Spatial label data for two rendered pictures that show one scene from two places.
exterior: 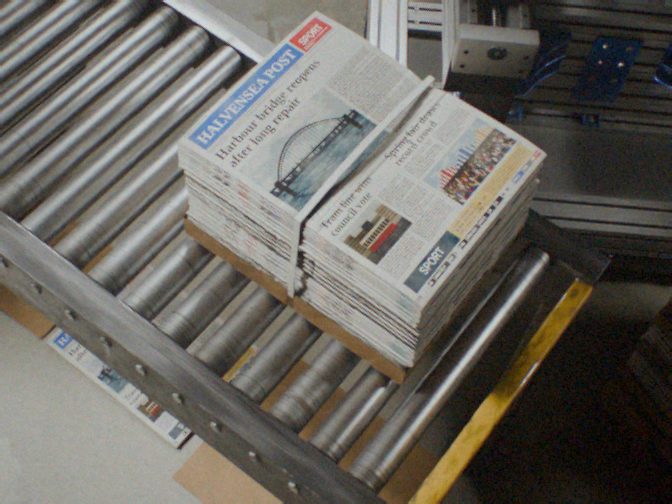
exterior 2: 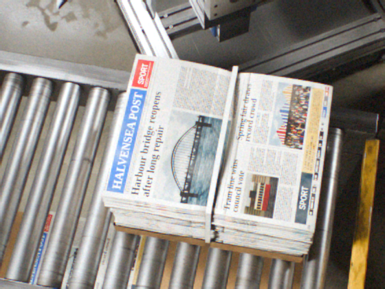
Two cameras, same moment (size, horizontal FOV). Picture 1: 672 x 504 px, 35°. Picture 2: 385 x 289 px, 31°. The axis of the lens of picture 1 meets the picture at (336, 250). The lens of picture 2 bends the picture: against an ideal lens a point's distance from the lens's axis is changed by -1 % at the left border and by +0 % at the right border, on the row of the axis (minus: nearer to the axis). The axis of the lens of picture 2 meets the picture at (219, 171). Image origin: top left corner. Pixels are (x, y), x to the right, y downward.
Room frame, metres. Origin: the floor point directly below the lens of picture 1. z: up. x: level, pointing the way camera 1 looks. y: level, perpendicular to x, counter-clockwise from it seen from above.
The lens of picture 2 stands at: (0.33, 0.18, 2.17)
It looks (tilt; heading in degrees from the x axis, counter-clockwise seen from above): 68 degrees down; 338
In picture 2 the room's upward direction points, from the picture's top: 4 degrees clockwise
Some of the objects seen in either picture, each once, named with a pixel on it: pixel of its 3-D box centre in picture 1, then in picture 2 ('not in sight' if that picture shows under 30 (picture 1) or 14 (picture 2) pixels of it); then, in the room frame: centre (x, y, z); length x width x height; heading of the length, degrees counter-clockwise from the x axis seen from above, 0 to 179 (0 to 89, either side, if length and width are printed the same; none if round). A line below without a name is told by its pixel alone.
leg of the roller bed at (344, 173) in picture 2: (513, 387); (328, 193); (0.84, -0.36, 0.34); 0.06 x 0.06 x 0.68; 61
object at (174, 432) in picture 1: (155, 347); (86, 263); (0.96, 0.35, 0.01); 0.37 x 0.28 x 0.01; 61
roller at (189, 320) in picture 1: (270, 235); (166, 201); (0.81, 0.10, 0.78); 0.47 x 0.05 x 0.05; 151
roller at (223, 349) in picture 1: (306, 260); (196, 206); (0.78, 0.04, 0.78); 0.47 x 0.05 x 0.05; 151
